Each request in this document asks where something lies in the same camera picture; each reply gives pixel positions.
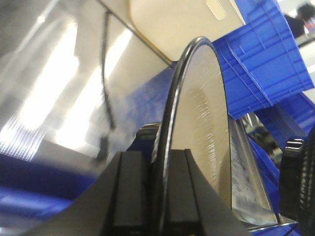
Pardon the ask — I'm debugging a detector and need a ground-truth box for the blue plastic crate lower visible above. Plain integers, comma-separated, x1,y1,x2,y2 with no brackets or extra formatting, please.
252,93,315,234

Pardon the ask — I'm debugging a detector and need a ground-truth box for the cream plastic bin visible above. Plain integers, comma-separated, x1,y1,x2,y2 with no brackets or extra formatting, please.
101,0,246,61

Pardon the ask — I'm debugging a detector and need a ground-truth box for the black cable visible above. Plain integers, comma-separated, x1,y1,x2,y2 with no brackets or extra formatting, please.
91,10,116,165

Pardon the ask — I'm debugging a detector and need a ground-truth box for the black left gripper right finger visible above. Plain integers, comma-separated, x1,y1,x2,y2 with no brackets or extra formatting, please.
167,149,250,236

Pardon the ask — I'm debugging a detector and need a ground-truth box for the beige plate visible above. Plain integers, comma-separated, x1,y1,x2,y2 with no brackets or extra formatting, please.
149,37,232,236

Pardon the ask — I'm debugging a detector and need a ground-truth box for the standing person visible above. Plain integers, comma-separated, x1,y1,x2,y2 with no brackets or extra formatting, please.
284,3,315,39

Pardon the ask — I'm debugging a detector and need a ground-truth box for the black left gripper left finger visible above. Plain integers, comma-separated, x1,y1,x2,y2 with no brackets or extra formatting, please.
24,151,148,236

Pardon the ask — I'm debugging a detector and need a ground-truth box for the blue plastic crate upper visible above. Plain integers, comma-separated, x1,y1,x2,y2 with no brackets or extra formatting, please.
213,0,314,119

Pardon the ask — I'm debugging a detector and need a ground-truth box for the blue plastic crate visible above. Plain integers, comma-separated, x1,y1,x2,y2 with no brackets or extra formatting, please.
213,0,314,119
252,93,315,234

